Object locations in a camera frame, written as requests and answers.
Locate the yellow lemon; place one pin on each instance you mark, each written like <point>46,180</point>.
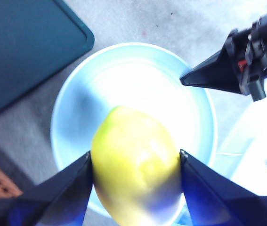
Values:
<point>135,164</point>

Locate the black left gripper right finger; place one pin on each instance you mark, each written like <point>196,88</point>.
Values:
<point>213,195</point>

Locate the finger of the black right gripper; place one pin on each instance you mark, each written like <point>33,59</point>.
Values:
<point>215,73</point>

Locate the blue round plate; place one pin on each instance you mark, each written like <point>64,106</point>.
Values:
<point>133,77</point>

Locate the black flat tray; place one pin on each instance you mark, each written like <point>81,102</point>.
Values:
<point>25,51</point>

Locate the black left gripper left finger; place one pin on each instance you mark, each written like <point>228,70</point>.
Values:
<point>62,195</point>

